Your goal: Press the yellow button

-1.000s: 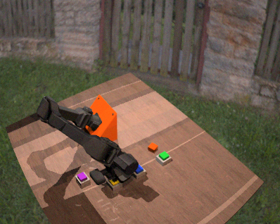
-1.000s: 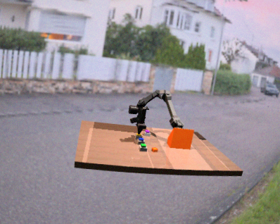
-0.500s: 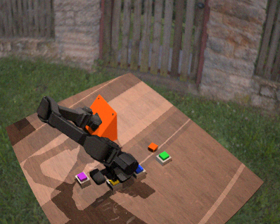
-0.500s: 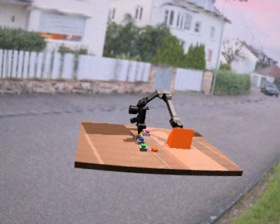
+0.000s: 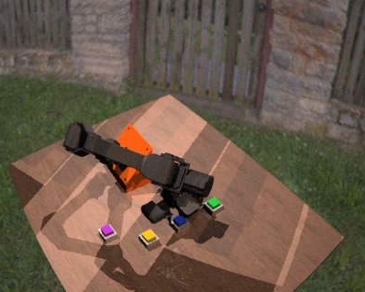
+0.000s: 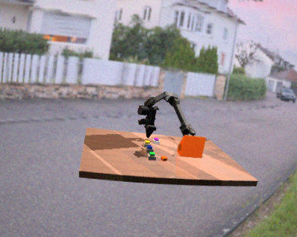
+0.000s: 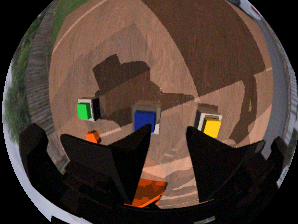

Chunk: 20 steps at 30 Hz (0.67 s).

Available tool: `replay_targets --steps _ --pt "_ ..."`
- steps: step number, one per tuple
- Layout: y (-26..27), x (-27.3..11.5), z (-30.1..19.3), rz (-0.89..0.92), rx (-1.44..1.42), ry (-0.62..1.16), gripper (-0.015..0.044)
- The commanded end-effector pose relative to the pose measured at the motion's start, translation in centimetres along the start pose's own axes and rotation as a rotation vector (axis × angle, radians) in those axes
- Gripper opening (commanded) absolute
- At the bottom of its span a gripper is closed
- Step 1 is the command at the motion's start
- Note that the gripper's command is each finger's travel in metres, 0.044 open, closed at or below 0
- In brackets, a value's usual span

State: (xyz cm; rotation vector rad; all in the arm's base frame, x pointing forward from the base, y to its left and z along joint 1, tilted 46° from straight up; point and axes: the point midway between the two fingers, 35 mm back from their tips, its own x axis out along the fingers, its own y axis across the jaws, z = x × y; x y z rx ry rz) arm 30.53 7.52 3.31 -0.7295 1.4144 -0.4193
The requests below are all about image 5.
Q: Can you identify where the green button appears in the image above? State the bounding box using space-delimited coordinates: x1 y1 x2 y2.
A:
203 197 224 217

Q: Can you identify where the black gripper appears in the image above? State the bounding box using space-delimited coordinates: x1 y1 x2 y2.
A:
141 188 183 224

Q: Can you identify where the blue button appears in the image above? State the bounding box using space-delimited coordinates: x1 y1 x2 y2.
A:
169 215 191 234

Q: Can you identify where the yellow button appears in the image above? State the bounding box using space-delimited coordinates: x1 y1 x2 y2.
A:
138 230 160 249

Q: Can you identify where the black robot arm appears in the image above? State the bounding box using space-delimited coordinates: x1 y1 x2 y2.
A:
62 120 214 218

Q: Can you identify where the magenta button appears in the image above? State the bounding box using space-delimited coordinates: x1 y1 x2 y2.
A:
98 224 118 243

